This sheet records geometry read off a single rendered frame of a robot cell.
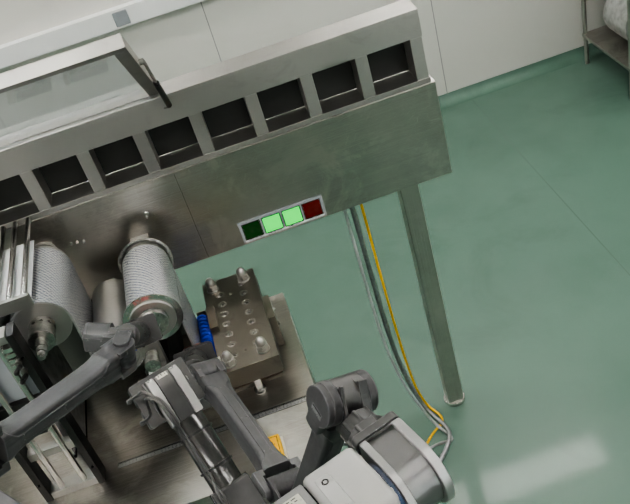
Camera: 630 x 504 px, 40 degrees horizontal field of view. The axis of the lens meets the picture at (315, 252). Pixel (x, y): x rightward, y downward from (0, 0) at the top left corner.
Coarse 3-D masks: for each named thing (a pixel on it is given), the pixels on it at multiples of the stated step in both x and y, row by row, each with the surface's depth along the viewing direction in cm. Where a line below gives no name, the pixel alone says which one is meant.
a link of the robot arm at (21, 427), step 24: (96, 360) 183; (120, 360) 187; (72, 384) 177; (96, 384) 180; (24, 408) 170; (48, 408) 170; (72, 408) 176; (0, 432) 161; (24, 432) 166; (0, 456) 165
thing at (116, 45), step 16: (80, 48) 169; (96, 48) 169; (112, 48) 170; (128, 48) 175; (32, 64) 169; (48, 64) 169; (64, 64) 169; (80, 64) 171; (128, 64) 183; (144, 64) 190; (0, 80) 169; (16, 80) 169; (32, 80) 170; (144, 80) 203; (144, 96) 221; (96, 112) 221; (48, 128) 220; (0, 144) 220
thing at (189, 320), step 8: (176, 280) 235; (184, 296) 241; (184, 304) 234; (184, 312) 228; (192, 312) 246; (184, 320) 223; (192, 320) 240; (184, 328) 222; (192, 328) 234; (192, 336) 228; (192, 344) 225
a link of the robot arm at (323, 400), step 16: (320, 384) 148; (368, 384) 149; (320, 400) 147; (336, 400) 146; (320, 416) 148; (336, 416) 146; (320, 432) 151; (336, 432) 152; (320, 448) 156; (336, 448) 157; (304, 464) 163; (320, 464) 159; (272, 480) 177; (288, 480) 178
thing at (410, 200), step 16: (400, 192) 273; (416, 192) 274; (416, 208) 278; (416, 224) 281; (416, 240) 285; (416, 256) 289; (432, 256) 290; (416, 272) 299; (432, 272) 294; (432, 288) 298; (432, 304) 302; (432, 320) 306; (432, 336) 314; (448, 336) 313; (448, 352) 317; (448, 368) 322; (448, 384) 327; (448, 400) 332; (464, 400) 334
